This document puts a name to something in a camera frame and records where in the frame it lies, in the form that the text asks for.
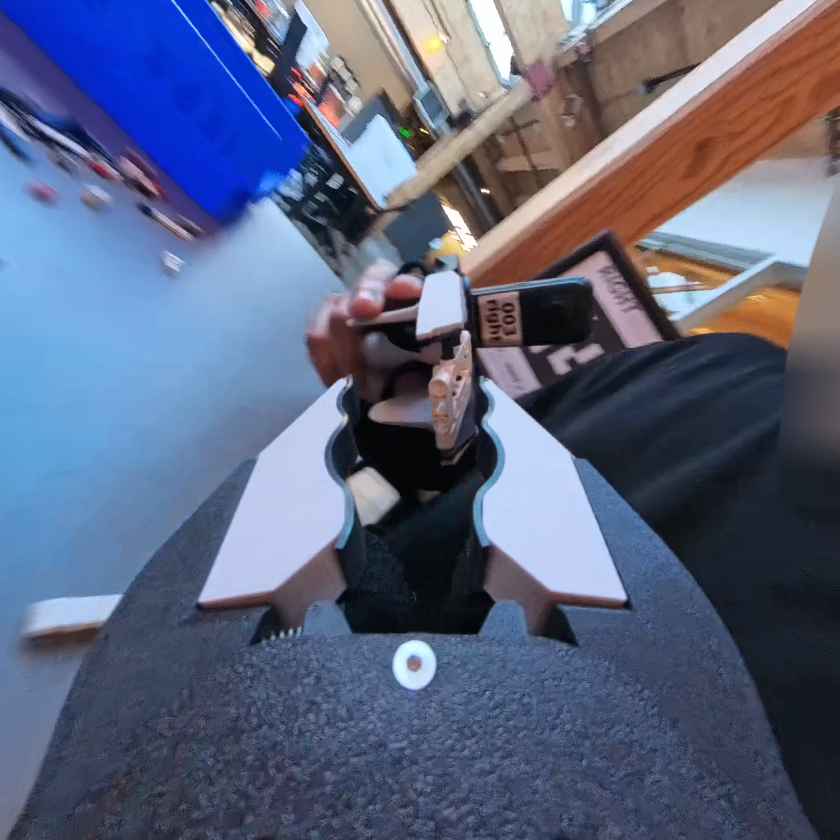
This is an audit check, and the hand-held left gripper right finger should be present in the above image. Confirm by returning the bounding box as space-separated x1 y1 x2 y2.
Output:
474 379 630 639

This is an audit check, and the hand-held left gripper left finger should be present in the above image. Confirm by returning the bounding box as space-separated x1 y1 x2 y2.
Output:
197 381 361 613

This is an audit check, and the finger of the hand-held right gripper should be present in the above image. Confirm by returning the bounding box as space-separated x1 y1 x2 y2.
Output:
346 271 471 342
366 394 441 434

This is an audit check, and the thin white lego beam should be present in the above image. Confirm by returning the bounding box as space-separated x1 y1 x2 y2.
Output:
428 330 475 455

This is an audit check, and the pile of small lego pieces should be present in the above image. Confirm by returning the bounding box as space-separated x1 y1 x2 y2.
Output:
0 85 206 278

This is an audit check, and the person's right hand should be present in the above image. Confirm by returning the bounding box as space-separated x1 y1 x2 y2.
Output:
306 261 426 389

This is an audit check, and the framed marker sign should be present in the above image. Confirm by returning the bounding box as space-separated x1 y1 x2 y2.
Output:
471 230 682 400

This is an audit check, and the blue plastic bin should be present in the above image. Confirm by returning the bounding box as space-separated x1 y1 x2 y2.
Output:
0 0 311 227

